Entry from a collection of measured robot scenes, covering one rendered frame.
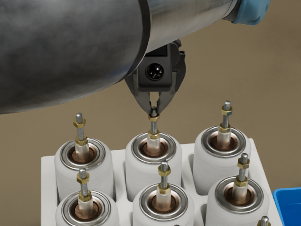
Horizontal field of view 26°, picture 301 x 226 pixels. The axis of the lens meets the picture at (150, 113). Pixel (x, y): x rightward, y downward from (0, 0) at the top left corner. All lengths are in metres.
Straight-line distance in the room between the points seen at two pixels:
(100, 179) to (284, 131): 0.57
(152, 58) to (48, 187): 0.36
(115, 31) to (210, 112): 1.15
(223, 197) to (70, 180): 0.25
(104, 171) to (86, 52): 0.69
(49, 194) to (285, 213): 0.45
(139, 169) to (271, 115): 0.56
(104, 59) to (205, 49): 1.34
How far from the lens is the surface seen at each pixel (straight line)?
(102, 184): 1.08
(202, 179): 1.12
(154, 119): 1.03
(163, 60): 0.88
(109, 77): 0.41
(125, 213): 1.09
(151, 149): 1.07
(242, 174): 0.98
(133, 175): 1.09
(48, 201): 1.12
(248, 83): 1.63
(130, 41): 0.41
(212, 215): 1.02
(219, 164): 1.08
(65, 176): 1.06
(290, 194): 1.23
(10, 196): 1.38
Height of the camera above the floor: 1.02
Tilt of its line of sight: 42 degrees down
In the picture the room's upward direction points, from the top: straight up
